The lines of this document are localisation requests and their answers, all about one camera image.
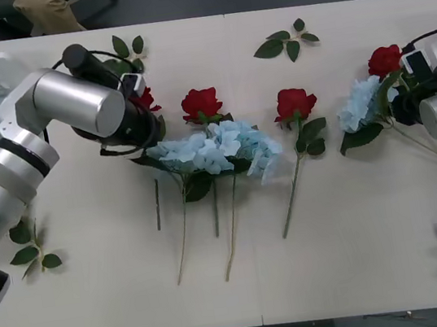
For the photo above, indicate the red rose with green stem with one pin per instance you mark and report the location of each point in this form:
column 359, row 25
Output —
column 384, row 60
column 201, row 102
column 293, row 103
column 148, row 99

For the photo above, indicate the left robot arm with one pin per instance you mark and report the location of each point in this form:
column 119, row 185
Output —
column 69, row 99

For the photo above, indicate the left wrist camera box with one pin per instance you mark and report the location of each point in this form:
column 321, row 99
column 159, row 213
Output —
column 133, row 85

